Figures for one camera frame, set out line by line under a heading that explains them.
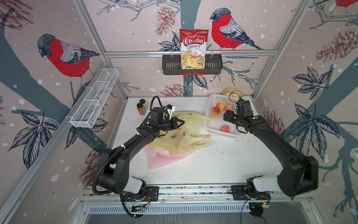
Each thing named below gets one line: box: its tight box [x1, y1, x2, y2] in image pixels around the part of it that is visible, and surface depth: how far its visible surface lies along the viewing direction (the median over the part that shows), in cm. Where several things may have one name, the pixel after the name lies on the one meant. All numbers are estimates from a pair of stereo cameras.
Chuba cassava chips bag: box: [179, 28, 209, 70], surface depth 87 cm
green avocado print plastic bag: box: [149, 111, 217, 154], surface depth 89 cm
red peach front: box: [220, 125, 230, 133], surface depth 97 cm
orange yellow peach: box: [216, 102, 226, 111], surface depth 109 cm
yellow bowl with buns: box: [223, 87, 244, 100], surface depth 124 cm
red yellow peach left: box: [210, 103, 221, 116], surface depth 106 cm
